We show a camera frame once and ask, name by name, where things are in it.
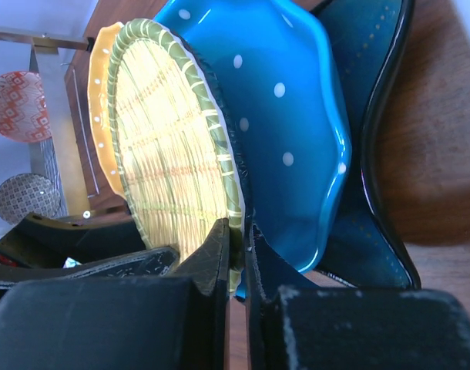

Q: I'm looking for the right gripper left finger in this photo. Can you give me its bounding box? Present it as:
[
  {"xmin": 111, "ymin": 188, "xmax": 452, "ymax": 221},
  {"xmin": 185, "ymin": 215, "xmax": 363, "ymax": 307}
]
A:
[{"xmin": 0, "ymin": 219, "xmax": 230, "ymax": 369}]

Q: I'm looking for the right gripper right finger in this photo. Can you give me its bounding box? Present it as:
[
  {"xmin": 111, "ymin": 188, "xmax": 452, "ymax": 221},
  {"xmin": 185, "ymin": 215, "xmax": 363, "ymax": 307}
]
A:
[{"xmin": 244, "ymin": 227, "xmax": 470, "ymax": 369}]

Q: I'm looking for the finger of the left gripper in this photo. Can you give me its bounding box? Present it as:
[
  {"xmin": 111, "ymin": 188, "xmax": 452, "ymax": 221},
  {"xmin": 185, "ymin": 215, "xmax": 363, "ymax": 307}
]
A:
[{"xmin": 0, "ymin": 213, "xmax": 179, "ymax": 281}]

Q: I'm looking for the yellow woven pattern plate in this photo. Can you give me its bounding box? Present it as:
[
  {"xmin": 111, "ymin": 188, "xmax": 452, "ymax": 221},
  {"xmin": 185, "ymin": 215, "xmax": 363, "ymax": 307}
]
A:
[{"xmin": 106, "ymin": 18, "xmax": 252, "ymax": 294}]

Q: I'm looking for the bright blue dotted plate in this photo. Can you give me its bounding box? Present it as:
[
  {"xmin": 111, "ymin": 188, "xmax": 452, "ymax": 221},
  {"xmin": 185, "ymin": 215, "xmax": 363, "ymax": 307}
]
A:
[{"xmin": 156, "ymin": 1, "xmax": 352, "ymax": 274}]

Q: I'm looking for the grey patterned bowl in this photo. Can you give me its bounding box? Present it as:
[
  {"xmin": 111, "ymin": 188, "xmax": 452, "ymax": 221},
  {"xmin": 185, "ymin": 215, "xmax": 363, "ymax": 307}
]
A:
[{"xmin": 0, "ymin": 173, "xmax": 61, "ymax": 224}]

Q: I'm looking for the metal dish rack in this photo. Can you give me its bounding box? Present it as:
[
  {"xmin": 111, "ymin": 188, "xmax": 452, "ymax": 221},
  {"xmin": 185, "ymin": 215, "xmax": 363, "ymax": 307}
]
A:
[{"xmin": 0, "ymin": 27, "xmax": 94, "ymax": 220}]

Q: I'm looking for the dark blue scalloped plate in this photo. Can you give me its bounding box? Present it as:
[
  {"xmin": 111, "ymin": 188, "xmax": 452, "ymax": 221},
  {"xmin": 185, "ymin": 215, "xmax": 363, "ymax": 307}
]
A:
[{"xmin": 311, "ymin": 0, "xmax": 421, "ymax": 289}]

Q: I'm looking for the blue orange patterned bowl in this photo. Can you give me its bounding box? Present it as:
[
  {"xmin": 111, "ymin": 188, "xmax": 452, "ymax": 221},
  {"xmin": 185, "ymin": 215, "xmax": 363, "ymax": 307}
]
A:
[{"xmin": 0, "ymin": 71, "xmax": 52, "ymax": 143}]

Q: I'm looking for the orange dotted plate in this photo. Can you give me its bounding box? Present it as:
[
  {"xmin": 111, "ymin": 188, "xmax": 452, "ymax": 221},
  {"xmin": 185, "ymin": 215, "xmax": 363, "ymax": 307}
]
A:
[{"xmin": 87, "ymin": 22, "xmax": 126, "ymax": 199}]

